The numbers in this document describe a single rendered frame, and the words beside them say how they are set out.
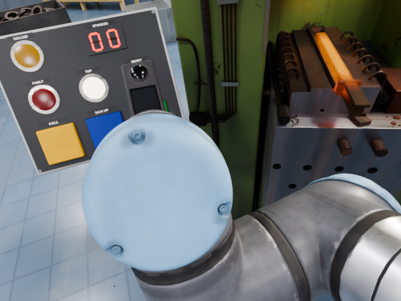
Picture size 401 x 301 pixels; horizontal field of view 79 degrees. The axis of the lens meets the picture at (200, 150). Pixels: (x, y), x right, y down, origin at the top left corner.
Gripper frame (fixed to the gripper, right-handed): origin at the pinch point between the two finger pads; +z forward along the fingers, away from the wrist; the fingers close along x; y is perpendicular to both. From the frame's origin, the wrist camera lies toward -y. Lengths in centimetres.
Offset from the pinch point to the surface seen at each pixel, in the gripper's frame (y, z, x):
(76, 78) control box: -11.2, 5.8, -12.8
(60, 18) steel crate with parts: -130, 317, -85
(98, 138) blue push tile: 1.7, 5.1, -12.4
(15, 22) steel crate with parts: -129, 301, -131
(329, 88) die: 3.9, 4.3, 43.1
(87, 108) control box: -4.8, 5.8, -12.7
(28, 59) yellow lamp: -16.4, 5.4, -20.0
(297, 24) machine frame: -18, 42, 62
